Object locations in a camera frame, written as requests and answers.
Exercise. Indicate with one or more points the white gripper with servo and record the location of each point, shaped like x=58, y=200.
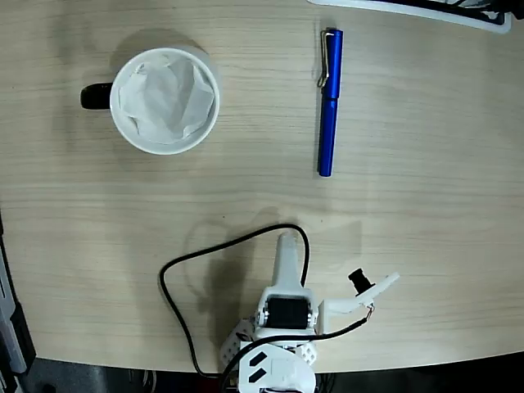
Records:
x=286, y=312

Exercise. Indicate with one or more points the white camera mount with lens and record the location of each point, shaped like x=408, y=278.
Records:
x=340, y=307

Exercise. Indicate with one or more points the crumpled white tissue paper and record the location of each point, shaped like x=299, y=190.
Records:
x=163, y=98

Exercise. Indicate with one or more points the blue pen with gold clip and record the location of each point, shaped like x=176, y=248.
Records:
x=329, y=123

